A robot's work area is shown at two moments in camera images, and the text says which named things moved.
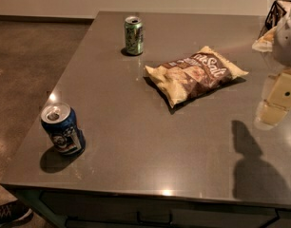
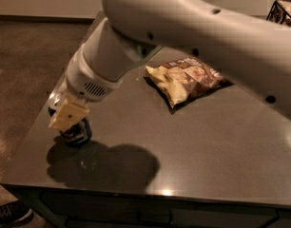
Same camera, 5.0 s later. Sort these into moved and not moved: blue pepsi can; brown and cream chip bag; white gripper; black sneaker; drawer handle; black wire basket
Moved: blue pepsi can; white gripper
Not moved: drawer handle; brown and cream chip bag; black wire basket; black sneaker
